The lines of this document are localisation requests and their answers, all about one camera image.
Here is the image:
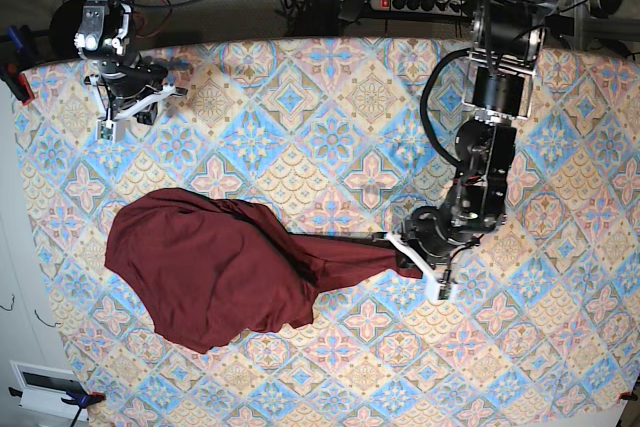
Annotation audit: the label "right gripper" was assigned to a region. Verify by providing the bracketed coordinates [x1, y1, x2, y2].
[83, 57, 193, 126]

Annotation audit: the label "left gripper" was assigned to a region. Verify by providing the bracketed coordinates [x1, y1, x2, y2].
[371, 206, 482, 278]

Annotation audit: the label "maroon long-sleeve t-shirt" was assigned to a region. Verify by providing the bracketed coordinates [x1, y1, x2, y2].
[105, 188, 400, 354]

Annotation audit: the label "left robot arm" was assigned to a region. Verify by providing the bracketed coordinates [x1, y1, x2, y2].
[377, 0, 554, 287]

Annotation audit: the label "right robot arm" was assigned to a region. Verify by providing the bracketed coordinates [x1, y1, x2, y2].
[73, 0, 187, 139]

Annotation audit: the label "orange black clamp upper left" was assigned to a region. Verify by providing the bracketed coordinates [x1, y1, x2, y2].
[0, 63, 34, 105]

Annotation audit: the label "blue clamp upper left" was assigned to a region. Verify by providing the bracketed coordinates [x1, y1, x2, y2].
[7, 25, 37, 68]

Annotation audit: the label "blue clamp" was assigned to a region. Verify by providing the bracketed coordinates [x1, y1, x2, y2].
[7, 25, 37, 68]
[8, 387, 106, 426]

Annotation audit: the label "patterned tile tablecloth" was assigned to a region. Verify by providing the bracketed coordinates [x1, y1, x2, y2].
[12, 39, 639, 426]

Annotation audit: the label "white power strip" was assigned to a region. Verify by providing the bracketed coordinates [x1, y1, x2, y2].
[369, 0, 464, 16]

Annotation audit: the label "orange clamp lower right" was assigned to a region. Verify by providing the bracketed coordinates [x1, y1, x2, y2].
[618, 391, 639, 402]

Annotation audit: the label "white floor outlet box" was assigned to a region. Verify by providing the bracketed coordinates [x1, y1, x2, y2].
[10, 361, 82, 420]

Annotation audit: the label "blue clamp lower left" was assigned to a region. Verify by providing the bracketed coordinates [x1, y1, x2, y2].
[8, 387, 106, 426]

